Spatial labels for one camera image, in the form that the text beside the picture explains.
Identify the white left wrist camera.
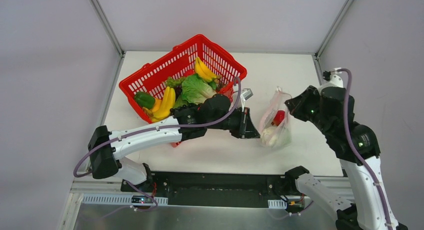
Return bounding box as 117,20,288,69
239,88,254,109

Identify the yellow banana bunch front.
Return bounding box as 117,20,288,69
142,86,176,123

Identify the clear zip top bag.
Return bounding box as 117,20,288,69
258,87,292,148

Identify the green napa cabbage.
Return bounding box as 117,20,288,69
260,126,292,148

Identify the green bell pepper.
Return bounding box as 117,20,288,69
134,91,156,110

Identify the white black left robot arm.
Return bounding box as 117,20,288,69
88,94,261,192

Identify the red plastic shopping basket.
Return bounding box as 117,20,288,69
118,34,248,148

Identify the red apple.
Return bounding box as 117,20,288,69
271,110,286,126

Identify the yellow banana bunch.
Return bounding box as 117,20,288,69
142,86,176,123
194,57,219,83

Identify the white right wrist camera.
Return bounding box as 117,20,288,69
322,68,344,88

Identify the green lettuce leaf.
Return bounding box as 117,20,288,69
181,74,216,104

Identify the dark purple grape bunch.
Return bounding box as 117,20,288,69
170,103,199,115

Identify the yellow banana bunch back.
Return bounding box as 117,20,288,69
194,57,219,83

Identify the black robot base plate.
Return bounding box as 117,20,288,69
137,171,303,208

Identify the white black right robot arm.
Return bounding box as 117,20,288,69
283,86,406,229

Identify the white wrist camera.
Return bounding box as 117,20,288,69
239,88,254,109
322,68,344,88

